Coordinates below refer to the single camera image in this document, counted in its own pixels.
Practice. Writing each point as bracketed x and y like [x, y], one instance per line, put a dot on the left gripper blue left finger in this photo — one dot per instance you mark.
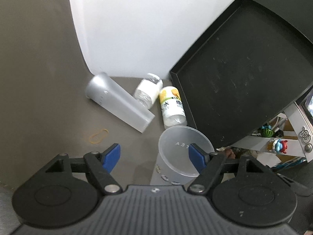
[98, 169]

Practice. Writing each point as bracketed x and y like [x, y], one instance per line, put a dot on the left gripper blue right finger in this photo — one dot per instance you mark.
[209, 167]

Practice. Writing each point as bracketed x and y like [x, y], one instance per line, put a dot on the clear plastic tea cup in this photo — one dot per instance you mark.
[173, 166]

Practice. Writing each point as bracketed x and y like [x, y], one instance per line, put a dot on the frosted plastic cup lying down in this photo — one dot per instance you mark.
[104, 91]

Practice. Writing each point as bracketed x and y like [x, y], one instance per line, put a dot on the yellow rubber band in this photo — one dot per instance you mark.
[98, 137]

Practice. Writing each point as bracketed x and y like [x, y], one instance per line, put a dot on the yellow label plastic bottle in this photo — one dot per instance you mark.
[172, 107]

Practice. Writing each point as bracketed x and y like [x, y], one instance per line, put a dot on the watermelon figurine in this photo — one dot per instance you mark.
[266, 131]

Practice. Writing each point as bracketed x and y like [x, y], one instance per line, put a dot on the blue red crab toy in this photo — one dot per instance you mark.
[279, 146]

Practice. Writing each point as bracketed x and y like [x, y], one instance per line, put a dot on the white label plastic bottle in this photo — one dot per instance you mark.
[148, 90]

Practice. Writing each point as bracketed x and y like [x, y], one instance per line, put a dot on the silver metal shelf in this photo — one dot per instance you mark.
[294, 124]

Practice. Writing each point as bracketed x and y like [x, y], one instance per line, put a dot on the black square tray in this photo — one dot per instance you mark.
[247, 67]

